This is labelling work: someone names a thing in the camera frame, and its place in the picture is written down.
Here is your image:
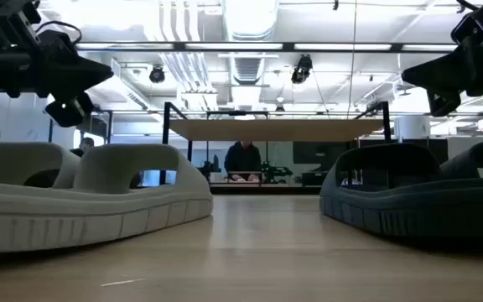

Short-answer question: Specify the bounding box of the seated person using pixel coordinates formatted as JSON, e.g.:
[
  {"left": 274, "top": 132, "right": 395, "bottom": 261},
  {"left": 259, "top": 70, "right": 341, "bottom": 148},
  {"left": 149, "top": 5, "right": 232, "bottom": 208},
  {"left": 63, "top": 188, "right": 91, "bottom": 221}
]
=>
[{"left": 223, "top": 141, "right": 263, "bottom": 184}]

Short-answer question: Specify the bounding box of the wooden shelf with black frame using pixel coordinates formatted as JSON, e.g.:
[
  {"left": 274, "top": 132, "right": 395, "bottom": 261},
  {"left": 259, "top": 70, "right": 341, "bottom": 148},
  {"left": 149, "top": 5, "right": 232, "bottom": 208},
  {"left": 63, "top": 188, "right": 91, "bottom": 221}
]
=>
[{"left": 161, "top": 100, "right": 392, "bottom": 195}]

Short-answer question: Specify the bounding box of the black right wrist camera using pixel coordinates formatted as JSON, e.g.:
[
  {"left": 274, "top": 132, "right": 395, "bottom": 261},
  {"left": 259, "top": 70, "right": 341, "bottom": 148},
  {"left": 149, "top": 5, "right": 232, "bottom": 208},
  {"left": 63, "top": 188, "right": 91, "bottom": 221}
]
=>
[{"left": 450, "top": 1, "right": 483, "bottom": 45}]

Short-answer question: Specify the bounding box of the light grey slide sandal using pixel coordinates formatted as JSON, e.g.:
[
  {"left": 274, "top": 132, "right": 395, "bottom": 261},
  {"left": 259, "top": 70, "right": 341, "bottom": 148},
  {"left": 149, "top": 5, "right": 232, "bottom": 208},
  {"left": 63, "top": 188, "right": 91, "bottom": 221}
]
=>
[
  {"left": 0, "top": 143, "right": 215, "bottom": 254},
  {"left": 0, "top": 141, "right": 81, "bottom": 190}
]

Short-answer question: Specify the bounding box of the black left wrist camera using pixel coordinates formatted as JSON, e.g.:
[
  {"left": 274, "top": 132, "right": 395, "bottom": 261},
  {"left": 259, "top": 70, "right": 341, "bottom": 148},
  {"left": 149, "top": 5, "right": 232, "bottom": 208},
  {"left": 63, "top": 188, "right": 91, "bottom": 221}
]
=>
[{"left": 0, "top": 0, "right": 44, "bottom": 48}]

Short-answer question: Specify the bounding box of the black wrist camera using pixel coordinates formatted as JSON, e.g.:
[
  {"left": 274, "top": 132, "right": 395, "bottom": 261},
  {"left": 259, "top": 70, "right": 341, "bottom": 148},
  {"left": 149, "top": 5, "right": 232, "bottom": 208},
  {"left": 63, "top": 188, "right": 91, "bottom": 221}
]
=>
[
  {"left": 0, "top": 0, "right": 44, "bottom": 48},
  {"left": 450, "top": 1, "right": 483, "bottom": 45}
]

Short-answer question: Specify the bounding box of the black background monitor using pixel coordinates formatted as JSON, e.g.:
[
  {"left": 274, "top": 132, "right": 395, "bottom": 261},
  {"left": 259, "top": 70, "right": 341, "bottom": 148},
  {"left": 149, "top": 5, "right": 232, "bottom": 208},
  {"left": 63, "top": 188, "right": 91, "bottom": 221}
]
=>
[{"left": 293, "top": 141, "right": 348, "bottom": 165}]

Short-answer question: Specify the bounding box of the overhead light bar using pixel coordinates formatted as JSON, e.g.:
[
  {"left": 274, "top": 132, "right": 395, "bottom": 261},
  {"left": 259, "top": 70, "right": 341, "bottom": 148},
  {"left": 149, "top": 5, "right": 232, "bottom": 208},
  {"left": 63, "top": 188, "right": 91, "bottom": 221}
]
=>
[{"left": 75, "top": 40, "right": 459, "bottom": 55}]

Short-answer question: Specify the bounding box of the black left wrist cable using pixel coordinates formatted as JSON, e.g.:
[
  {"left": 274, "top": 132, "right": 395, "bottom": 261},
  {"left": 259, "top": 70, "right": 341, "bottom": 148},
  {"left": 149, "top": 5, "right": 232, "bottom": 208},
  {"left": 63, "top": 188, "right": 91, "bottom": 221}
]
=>
[{"left": 34, "top": 19, "right": 84, "bottom": 45}]

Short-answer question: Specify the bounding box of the white cylinder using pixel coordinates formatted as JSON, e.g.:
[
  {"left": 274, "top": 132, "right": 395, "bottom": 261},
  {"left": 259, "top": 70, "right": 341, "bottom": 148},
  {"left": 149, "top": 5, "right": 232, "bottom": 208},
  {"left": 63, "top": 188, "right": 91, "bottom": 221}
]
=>
[{"left": 393, "top": 115, "right": 432, "bottom": 140}]

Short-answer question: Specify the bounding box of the black hanging spotlight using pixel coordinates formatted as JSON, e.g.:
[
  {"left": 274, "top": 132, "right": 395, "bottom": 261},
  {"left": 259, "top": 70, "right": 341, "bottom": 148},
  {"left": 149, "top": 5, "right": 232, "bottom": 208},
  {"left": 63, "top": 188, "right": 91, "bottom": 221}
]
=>
[
  {"left": 148, "top": 64, "right": 167, "bottom": 85},
  {"left": 290, "top": 54, "right": 314, "bottom": 86}
]

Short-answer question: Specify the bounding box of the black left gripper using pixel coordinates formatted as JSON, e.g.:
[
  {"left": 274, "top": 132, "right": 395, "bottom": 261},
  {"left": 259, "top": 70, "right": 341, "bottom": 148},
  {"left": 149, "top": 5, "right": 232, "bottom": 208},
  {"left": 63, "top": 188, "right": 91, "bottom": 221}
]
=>
[{"left": 0, "top": 23, "right": 115, "bottom": 128}]

